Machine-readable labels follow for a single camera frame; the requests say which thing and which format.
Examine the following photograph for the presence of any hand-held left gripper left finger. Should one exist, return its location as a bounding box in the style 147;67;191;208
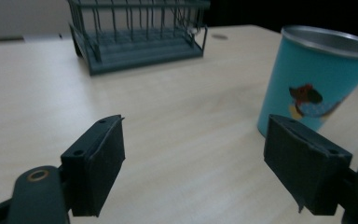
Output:
60;114;127;217

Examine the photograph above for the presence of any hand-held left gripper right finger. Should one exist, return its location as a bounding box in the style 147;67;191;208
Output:
263;114;353;217

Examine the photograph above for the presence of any blue cup with cartoon print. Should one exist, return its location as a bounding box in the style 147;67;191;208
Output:
256;24;358;138

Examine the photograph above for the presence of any dark green dish rack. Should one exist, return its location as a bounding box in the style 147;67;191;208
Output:
67;0;212;77

